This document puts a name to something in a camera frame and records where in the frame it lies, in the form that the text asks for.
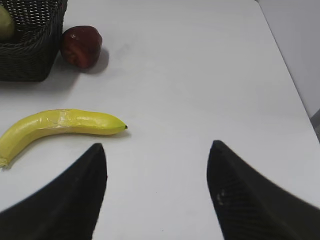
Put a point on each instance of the dark red apple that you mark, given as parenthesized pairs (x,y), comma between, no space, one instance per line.
(81,46)

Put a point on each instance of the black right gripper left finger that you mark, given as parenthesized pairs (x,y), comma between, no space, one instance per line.
(67,208)

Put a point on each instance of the yellow banana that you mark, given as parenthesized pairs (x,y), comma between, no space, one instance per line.
(55,122)

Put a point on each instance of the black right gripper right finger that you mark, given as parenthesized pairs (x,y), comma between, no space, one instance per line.
(248,206)

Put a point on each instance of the black woven basket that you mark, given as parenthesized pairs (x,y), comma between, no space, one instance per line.
(31,52)

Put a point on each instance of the yellow-green lemon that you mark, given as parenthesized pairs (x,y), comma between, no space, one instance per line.
(7,25)

